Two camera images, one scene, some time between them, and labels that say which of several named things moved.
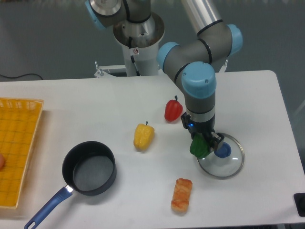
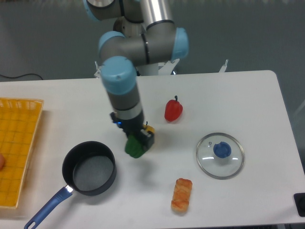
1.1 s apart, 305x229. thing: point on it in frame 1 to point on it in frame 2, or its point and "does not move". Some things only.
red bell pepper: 173,109 does not move
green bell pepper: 199,147 to 133,147
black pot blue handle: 89,168 does not move
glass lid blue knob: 225,162 does not move
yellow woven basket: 19,120 does not move
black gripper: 208,127 to 130,126
